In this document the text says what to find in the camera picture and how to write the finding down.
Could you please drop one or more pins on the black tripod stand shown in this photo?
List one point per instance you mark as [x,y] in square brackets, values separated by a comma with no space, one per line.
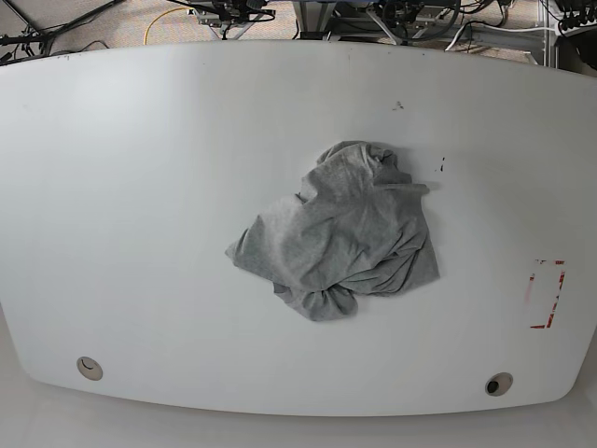
[34,42]

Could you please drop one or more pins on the aluminium frame table base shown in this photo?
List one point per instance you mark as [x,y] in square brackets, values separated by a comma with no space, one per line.
[450,25]

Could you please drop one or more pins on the right table cable grommet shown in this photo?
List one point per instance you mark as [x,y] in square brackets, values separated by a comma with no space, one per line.
[499,384]

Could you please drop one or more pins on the table cable grommet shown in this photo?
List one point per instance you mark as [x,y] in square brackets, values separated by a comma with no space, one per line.
[89,368]
[499,384]

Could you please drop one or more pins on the red tape rectangle marking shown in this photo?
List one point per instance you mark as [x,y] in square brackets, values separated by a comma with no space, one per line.
[543,292]

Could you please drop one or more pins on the grey T-shirt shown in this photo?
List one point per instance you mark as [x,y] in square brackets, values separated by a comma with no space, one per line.
[355,228]

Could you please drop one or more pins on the left table cable grommet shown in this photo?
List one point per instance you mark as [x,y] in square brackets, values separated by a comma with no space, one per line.
[89,368]

